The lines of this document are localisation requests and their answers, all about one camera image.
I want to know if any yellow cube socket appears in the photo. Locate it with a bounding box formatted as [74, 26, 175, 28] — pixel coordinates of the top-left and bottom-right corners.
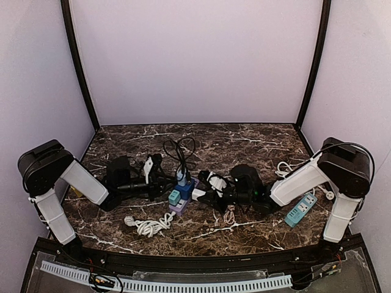
[71, 186, 84, 198]

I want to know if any black usb cable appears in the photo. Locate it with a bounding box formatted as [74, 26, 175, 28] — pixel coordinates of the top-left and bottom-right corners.
[163, 136, 198, 181]

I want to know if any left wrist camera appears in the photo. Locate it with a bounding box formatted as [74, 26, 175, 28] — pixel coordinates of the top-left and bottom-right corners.
[106, 156, 131, 187]

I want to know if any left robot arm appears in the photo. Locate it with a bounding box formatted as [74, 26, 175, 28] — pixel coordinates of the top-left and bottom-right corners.
[17, 140, 176, 245]

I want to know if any light blue charger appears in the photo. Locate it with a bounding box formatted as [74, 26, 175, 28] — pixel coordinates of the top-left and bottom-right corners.
[176, 170, 188, 186]

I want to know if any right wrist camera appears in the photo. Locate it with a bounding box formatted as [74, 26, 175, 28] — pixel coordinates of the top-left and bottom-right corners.
[230, 164, 263, 194]

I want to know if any dark blue cube socket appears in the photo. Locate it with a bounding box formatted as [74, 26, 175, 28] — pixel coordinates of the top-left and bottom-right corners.
[175, 182, 195, 201]

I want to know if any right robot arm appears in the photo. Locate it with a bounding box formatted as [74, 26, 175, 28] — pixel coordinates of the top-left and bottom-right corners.
[191, 137, 375, 243]

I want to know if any pink white usb cable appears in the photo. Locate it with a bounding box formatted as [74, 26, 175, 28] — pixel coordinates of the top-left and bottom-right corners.
[223, 204, 236, 226]

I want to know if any right black frame post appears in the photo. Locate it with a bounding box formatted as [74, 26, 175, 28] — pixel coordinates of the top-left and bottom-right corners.
[295, 0, 332, 131]

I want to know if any white charger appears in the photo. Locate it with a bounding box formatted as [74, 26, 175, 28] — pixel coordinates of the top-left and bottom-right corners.
[192, 189, 206, 201]

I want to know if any white slotted cable duct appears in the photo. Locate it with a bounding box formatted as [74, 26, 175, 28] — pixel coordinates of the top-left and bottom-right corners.
[40, 261, 293, 292]

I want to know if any left black frame post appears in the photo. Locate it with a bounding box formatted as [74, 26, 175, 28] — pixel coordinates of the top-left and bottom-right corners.
[60, 0, 100, 132]

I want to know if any teal charger plug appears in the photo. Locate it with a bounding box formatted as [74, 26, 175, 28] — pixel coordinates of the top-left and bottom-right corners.
[168, 189, 181, 206]

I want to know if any black frame post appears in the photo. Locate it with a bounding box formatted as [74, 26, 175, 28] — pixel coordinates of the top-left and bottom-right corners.
[60, 0, 100, 132]
[295, 0, 332, 131]

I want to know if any teal power strip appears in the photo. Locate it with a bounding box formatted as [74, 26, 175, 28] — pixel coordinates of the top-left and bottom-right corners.
[276, 161, 335, 228]

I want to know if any purple power strip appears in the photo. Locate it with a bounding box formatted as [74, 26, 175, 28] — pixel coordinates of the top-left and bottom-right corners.
[123, 178, 201, 237]

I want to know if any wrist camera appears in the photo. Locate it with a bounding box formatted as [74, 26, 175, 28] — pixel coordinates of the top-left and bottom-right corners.
[230, 164, 263, 194]
[106, 156, 131, 187]

